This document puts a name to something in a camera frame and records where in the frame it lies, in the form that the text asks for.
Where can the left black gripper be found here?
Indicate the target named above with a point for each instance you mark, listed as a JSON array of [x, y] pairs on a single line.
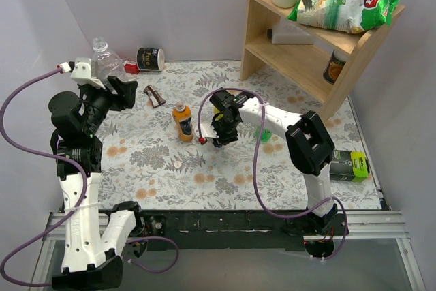
[[116, 90]]

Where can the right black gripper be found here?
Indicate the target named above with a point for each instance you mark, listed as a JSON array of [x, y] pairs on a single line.
[[225, 133]]

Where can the clear plastic bottle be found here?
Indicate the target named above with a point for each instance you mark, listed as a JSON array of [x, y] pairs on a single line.
[[108, 62]]

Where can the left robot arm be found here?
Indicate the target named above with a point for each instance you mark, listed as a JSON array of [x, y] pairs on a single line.
[[92, 258]]

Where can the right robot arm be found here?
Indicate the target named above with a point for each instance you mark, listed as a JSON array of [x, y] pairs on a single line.
[[310, 146]]

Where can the green plastic bottle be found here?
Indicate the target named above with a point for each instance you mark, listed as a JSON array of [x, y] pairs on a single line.
[[264, 135]]

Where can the orange juice bottle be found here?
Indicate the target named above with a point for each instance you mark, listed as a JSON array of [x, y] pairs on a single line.
[[182, 117]]

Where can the red white box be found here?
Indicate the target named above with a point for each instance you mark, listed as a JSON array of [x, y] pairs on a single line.
[[131, 67]]

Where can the brown snack wrapper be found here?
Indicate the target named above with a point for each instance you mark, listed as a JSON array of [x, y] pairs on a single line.
[[155, 99]]

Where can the black cylindrical can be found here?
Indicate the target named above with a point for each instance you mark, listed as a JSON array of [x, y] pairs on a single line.
[[150, 59]]

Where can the wooden shelf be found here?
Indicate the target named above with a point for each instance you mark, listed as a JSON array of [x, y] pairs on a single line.
[[304, 64]]

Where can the dark tin can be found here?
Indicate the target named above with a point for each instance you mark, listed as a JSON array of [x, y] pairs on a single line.
[[335, 65]]

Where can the black green box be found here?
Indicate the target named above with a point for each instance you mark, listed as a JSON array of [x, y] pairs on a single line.
[[349, 166]]

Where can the green chips bag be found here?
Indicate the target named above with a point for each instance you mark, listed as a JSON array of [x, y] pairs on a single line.
[[350, 16]]

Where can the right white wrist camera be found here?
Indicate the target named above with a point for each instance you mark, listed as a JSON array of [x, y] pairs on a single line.
[[205, 132]]

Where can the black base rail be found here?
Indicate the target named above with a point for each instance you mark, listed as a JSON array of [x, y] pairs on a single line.
[[256, 229]]

